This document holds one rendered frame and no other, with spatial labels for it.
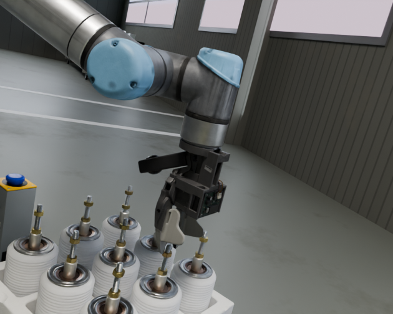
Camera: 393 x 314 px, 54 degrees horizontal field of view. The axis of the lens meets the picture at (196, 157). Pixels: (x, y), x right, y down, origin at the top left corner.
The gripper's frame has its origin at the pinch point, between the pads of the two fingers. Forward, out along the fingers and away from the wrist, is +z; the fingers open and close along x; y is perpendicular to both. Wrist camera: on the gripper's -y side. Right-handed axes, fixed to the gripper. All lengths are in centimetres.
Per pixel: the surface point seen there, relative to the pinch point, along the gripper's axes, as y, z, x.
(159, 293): 2.1, 9.1, -1.6
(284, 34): -112, -71, 256
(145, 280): -2.0, 9.0, -1.1
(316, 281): 10, 34, 85
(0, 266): -29.2, 16.3, -14.3
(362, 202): -1, 26, 197
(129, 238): -18.4, 11.2, 10.6
